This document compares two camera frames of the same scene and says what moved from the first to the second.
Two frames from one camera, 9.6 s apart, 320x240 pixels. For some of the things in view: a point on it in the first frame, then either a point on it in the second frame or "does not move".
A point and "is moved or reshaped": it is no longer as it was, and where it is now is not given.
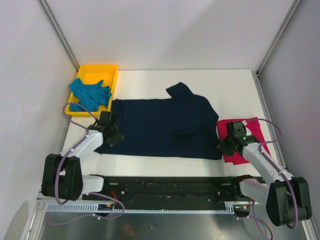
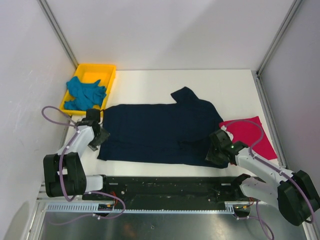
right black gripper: (222, 146) → (211, 157)
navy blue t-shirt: (184, 126) is moved or reshaped
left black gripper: (118, 137) → (104, 136)
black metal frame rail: (173, 193) does not move
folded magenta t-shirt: (253, 126) does not move
